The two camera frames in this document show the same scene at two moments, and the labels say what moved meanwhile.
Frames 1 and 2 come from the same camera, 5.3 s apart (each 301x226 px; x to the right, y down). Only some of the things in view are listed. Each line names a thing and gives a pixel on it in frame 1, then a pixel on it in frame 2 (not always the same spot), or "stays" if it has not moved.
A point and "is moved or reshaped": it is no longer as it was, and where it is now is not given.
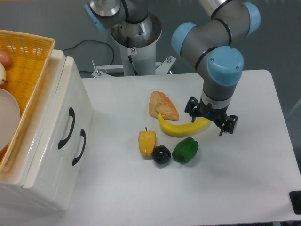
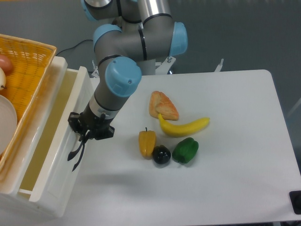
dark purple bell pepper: [162, 154] stays
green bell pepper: [185, 150] stays
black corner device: [295, 198] stays
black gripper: [227, 123] to [89, 125]
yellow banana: [184, 129] stays
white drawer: [51, 158] is moved or reshaped
